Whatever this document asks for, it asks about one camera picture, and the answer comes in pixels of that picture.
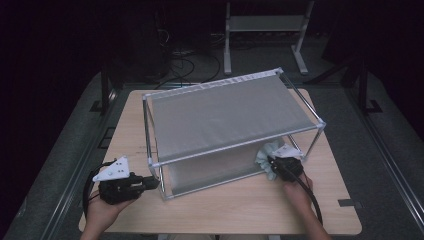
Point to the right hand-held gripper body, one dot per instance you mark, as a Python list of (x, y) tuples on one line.
[(288, 168)]

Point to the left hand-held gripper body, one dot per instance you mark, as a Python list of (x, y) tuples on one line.
[(116, 191)]

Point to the pale green cleaning cloth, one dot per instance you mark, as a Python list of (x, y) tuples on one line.
[(264, 160)]

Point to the two-tier metal frame rack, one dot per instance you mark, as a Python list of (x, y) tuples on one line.
[(226, 113)]

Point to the person's left hand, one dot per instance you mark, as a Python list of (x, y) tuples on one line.
[(100, 213)]

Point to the person's right hand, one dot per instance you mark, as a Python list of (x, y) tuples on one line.
[(298, 195)]

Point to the dark floor socket plate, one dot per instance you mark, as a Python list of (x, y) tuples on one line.
[(107, 136)]

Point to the black tape strip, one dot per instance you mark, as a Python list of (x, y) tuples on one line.
[(346, 202)]

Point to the black upright stand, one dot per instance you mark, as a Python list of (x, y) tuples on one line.
[(363, 86), (105, 86)]

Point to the metal floor rail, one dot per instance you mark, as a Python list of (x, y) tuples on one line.
[(393, 166), (71, 193)]

